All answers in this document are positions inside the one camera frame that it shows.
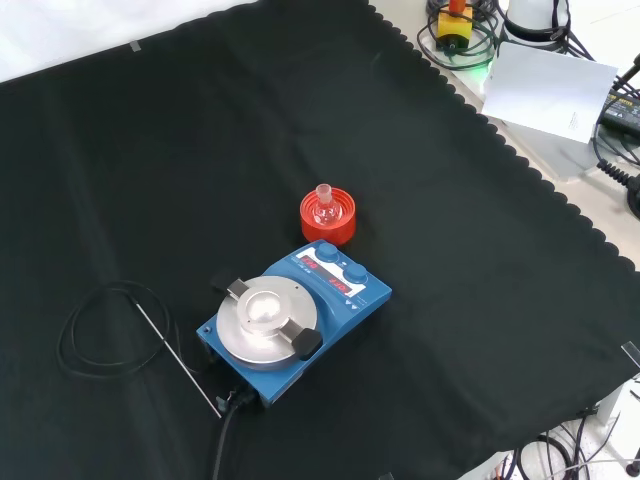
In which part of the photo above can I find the clear round-bottom flask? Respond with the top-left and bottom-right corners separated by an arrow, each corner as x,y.
310,183 -> 342,226

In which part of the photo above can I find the blue base heater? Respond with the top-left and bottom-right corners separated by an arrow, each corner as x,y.
195,238 -> 394,409

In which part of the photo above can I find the black bench cloth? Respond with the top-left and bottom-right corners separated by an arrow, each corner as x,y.
0,0 -> 640,480

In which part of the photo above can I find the steel temperature probe rod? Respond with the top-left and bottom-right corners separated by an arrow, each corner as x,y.
137,302 -> 223,419

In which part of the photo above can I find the yellow stop button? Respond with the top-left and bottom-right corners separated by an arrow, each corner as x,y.
435,0 -> 474,52

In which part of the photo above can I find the pale board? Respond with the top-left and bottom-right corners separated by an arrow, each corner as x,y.
481,40 -> 620,146

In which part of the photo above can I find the black power adapter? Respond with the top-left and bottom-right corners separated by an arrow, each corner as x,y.
598,92 -> 640,134

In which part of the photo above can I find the orange flask support ring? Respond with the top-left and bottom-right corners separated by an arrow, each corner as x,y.
299,188 -> 357,246

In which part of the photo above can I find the thin black probe cable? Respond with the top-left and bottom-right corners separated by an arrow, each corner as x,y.
56,280 -> 202,382

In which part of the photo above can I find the dark green looped cable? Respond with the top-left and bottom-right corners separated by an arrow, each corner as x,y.
416,0 -> 497,72

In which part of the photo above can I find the black heater power cable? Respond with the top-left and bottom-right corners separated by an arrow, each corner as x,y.
210,388 -> 257,480

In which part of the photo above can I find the black coiled cable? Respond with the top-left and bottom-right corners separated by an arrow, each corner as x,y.
592,119 -> 640,202

